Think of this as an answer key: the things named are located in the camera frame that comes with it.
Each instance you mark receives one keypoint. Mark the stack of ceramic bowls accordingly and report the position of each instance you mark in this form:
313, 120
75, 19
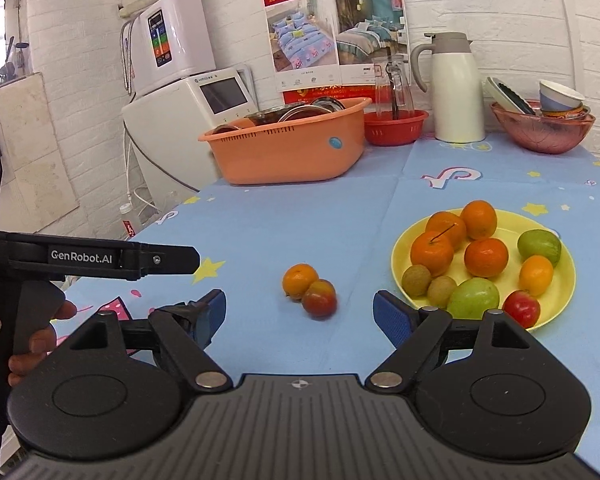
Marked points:
560, 97

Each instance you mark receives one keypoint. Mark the white stone board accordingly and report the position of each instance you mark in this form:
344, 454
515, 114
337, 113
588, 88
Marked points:
30, 150

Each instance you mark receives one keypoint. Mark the orange with stem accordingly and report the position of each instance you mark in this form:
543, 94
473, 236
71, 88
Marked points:
430, 255

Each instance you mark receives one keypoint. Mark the steel bowl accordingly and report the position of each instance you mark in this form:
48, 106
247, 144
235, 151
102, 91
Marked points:
225, 128

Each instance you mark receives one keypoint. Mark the white oval dish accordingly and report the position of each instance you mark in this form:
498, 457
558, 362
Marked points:
505, 92

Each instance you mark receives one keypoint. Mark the blue printed tablecloth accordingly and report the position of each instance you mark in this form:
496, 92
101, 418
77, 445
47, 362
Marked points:
280, 220

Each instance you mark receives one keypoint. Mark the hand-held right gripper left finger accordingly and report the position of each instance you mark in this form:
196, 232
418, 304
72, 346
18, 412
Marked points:
214, 312

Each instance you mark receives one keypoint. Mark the orange plastic basket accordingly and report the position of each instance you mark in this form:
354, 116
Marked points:
280, 152

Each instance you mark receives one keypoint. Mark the white thermos jug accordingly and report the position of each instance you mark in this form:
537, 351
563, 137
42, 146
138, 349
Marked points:
457, 95

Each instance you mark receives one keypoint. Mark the pink glass bowl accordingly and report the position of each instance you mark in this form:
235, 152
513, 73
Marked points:
540, 135

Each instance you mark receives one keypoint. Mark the reddish orange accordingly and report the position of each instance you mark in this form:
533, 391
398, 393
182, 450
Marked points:
486, 258

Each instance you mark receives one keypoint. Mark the white wall conduit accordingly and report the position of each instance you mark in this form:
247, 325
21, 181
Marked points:
567, 20

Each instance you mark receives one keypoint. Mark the white bottle with red label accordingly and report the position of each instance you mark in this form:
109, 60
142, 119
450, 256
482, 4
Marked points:
128, 222

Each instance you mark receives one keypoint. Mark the red plastic basket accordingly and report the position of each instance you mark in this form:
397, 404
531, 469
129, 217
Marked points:
395, 132

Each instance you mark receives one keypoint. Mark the steel plate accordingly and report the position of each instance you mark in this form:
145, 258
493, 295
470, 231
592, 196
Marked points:
280, 114
330, 104

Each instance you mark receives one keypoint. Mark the small orange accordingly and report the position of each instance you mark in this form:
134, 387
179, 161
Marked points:
299, 280

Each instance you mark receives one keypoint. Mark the clear drinking glass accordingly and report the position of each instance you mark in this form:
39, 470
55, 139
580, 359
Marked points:
381, 90
402, 85

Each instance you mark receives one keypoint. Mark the round green citrus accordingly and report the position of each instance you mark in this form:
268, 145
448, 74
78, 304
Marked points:
539, 246

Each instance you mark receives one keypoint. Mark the white wall water purifier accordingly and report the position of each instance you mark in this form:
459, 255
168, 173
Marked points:
180, 45

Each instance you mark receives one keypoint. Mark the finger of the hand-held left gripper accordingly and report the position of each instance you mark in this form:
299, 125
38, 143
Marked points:
172, 260

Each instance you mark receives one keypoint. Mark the yellow orange kumquat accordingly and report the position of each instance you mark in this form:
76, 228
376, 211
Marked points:
535, 275

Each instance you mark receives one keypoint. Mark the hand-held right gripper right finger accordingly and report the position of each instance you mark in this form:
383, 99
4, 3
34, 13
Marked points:
390, 317

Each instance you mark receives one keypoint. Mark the wall calendar poster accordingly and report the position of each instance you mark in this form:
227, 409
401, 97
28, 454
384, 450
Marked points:
330, 25

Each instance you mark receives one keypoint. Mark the yellow plastic plate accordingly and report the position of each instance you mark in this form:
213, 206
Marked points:
560, 290

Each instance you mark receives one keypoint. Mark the green apple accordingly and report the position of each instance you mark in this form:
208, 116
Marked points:
472, 299

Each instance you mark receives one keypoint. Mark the white countertop machine with screen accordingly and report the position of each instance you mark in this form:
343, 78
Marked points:
170, 130

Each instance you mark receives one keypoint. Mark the small red apple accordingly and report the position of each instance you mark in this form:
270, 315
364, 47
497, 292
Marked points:
521, 309

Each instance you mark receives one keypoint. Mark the person's left hand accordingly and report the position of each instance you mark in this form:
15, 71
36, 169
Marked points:
42, 342

